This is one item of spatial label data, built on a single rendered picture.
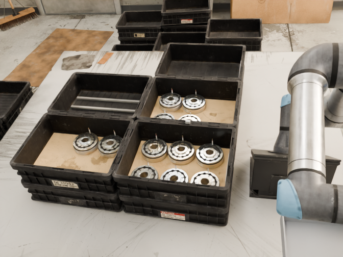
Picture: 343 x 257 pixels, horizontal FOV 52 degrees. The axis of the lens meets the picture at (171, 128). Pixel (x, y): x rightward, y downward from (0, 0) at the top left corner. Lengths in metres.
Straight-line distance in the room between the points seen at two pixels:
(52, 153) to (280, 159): 0.89
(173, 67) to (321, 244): 1.14
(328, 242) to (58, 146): 1.06
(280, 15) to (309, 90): 3.21
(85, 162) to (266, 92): 0.99
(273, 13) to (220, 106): 2.58
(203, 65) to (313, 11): 2.41
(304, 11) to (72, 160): 3.18
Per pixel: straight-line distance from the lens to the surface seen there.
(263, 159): 1.25
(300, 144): 0.79
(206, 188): 1.15
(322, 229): 1.15
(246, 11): 4.04
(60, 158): 1.49
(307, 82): 0.91
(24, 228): 1.51
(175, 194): 1.21
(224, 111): 1.56
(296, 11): 4.09
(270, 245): 1.32
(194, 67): 1.85
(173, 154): 1.35
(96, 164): 1.42
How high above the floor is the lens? 1.84
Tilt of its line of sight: 43 degrees down
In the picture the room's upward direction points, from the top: 7 degrees counter-clockwise
